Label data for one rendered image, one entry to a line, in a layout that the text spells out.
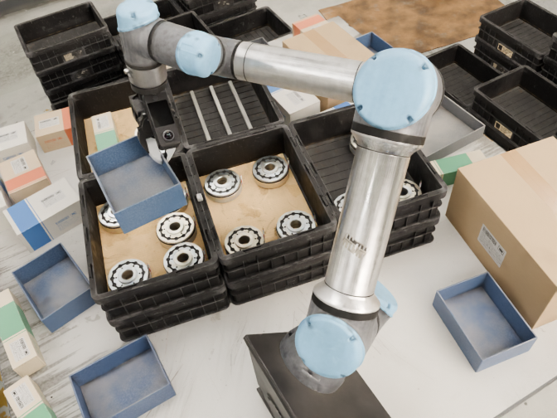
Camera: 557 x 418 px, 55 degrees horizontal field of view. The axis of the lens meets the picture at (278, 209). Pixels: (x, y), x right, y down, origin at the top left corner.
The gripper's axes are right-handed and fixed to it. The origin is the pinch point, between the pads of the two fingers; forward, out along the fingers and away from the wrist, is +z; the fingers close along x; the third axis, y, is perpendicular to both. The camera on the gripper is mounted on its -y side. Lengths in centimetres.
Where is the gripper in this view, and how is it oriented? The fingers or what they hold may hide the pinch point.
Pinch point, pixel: (164, 160)
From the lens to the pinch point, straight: 122.2
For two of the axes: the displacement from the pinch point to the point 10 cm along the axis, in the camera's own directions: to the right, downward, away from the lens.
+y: -4.6, -6.6, 5.9
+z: -0.3, 6.8, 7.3
